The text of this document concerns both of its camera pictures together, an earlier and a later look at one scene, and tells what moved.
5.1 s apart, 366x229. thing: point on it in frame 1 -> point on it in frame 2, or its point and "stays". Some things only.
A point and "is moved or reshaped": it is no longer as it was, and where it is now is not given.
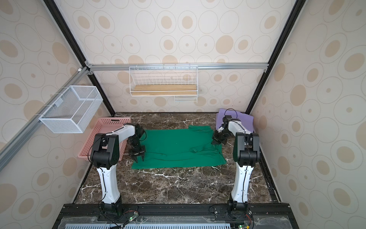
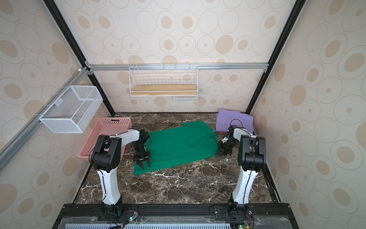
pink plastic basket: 104,126 stays
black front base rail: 176,215 stays
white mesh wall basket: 71,112 stays
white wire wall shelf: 172,80 stays
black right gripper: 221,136 -> 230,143
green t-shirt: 179,147 is moved or reshaped
